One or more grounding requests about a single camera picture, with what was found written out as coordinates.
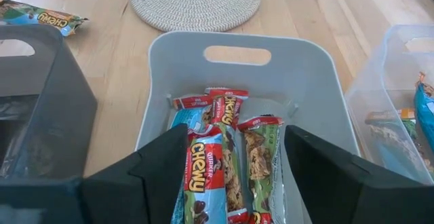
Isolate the light blue granola bar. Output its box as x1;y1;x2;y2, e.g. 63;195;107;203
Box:
413;71;434;152

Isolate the dark grey plastic bin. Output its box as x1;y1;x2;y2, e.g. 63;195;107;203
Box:
0;23;99;224

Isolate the green orange granola bar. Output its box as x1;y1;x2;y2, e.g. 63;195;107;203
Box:
0;0;90;37
364;107;420;140

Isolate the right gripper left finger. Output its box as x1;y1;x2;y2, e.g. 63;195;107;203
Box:
81;124;189;224

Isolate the blue Chewy granola bar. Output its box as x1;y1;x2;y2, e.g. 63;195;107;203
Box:
171;94;214;133
182;124;229;224

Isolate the clear plastic bin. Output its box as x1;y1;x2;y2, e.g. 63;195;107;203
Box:
344;23;434;187

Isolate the red green granola bar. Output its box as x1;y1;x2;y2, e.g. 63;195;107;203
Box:
204;87;250;224
236;115;288;224

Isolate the light grey plastic bin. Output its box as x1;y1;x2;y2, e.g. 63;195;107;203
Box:
134;30;361;224

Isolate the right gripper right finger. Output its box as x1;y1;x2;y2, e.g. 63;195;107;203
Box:
283;124;434;224

